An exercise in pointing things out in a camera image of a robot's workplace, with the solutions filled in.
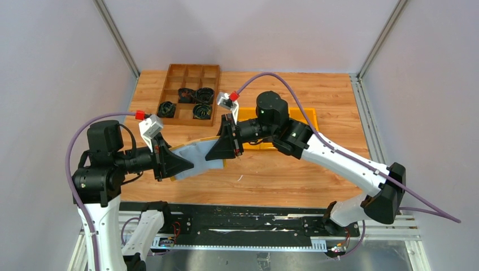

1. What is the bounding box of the yellow left plastic bin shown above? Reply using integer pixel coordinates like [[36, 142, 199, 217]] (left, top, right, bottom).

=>
[[237, 107, 274, 151]]

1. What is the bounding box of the black cable coil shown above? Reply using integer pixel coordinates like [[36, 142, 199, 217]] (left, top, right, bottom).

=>
[[177, 88, 196, 104], [194, 88, 215, 105], [193, 104, 212, 120], [157, 102, 177, 118]]

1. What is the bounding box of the yellow leather card holder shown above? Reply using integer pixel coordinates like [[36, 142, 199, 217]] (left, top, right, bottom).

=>
[[170, 135, 228, 182]]

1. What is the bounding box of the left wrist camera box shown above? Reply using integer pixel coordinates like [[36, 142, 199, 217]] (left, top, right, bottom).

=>
[[138, 115, 164, 152]]

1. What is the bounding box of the yellow plastic bin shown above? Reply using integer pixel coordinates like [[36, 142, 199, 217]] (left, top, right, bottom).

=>
[[237, 107, 274, 151], [289, 108, 320, 132]]

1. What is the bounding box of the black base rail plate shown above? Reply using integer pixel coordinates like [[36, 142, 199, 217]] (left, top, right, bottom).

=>
[[127, 202, 360, 251]]

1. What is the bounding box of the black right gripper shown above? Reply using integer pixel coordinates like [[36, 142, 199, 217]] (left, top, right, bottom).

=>
[[205, 114, 276, 162]]

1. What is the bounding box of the aluminium frame rail right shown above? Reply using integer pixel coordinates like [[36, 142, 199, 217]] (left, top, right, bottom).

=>
[[350, 73, 403, 215]]

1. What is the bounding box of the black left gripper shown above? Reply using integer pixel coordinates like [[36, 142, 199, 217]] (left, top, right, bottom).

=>
[[115, 130, 194, 179]]

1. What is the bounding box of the aluminium frame rail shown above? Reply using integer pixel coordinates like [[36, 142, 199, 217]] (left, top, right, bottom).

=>
[[350, 73, 403, 215], [93, 0, 141, 80]]

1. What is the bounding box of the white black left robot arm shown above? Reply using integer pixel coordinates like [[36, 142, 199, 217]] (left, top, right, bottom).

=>
[[69, 115, 194, 270]]

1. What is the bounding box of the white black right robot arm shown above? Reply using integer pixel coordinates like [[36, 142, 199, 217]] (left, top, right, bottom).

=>
[[205, 91, 406, 236]]

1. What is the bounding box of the aluminium frame rail left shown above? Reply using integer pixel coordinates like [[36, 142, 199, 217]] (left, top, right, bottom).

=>
[[93, 0, 141, 80]]

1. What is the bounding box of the yellow right plastic bin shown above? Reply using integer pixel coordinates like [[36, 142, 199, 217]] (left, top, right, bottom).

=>
[[289, 108, 320, 132]]

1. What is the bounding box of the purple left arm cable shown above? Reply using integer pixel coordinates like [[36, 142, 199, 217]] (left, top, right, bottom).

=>
[[65, 110, 146, 271]]

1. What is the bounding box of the wooden compartment tray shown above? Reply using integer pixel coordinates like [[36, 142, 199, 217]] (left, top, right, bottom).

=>
[[156, 64, 221, 126]]

